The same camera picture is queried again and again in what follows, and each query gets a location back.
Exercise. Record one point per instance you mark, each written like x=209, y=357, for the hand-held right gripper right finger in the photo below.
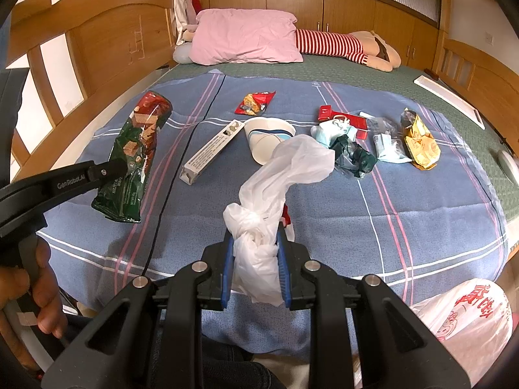
x=284, y=267

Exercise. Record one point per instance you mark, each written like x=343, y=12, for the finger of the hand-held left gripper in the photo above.
x=109, y=170

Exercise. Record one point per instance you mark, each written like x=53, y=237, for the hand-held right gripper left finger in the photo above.
x=228, y=267

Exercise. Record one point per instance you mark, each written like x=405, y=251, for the green wafer wrapper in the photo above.
x=133, y=154

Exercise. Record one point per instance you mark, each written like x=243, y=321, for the thin white plastic bag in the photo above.
x=292, y=162

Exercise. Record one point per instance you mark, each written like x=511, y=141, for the clear face mask packet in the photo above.
x=387, y=146

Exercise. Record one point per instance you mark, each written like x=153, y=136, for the red cardboard box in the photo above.
x=357, y=122

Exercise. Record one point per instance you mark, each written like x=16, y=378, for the white red-printed plastic bag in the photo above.
x=466, y=324

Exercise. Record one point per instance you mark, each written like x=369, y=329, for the person's left hand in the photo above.
x=50, y=291

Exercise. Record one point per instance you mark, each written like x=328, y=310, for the person's leg in dark jeans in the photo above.
x=243, y=368

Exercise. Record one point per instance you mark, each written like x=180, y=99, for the white blue ointment box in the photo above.
x=211, y=150

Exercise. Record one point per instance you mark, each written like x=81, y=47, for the wooden headboard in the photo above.
x=109, y=44

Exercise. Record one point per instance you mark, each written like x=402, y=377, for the white paper cup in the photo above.
x=263, y=142

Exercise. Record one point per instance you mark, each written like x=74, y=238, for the dark green plastic bag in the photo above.
x=352, y=158

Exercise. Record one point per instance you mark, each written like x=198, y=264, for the blue striped bed sheet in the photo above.
x=405, y=219

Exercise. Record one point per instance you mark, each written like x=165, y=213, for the pale grey cushion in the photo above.
x=182, y=53

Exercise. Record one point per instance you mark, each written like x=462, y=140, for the crumpled blue face mask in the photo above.
x=326, y=133

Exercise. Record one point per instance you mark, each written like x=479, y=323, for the red snack wrapper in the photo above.
x=253, y=103

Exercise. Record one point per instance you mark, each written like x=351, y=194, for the white red cloth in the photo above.
x=184, y=12

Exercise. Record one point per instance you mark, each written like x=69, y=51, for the yellow snack wrapper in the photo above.
x=423, y=146

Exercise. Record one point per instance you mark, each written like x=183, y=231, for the pink pillow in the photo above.
x=243, y=36

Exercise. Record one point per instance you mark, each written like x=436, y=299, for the green bed mat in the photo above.
x=365, y=85

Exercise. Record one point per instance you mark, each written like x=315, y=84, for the red striped plush doll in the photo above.
x=328, y=44

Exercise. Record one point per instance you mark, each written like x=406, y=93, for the white flat board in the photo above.
x=450, y=99

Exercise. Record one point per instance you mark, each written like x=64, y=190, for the white oval device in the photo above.
x=510, y=168

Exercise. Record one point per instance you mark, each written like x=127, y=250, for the wooden footboard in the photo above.
x=478, y=77

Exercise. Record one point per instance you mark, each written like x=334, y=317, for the wooden wall cabinets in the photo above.
x=284, y=4

